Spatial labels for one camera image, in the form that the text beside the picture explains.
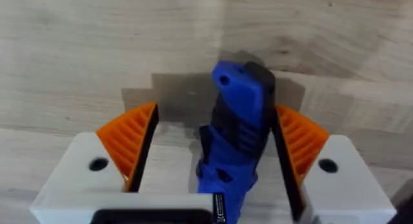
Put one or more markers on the blue electric screwdriver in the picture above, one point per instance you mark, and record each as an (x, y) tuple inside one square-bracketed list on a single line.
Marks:
[(240, 127)]

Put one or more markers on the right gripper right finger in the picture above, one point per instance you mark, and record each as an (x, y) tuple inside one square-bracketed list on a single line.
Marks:
[(326, 172)]

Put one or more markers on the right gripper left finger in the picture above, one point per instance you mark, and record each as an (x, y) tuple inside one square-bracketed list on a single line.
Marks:
[(106, 159)]

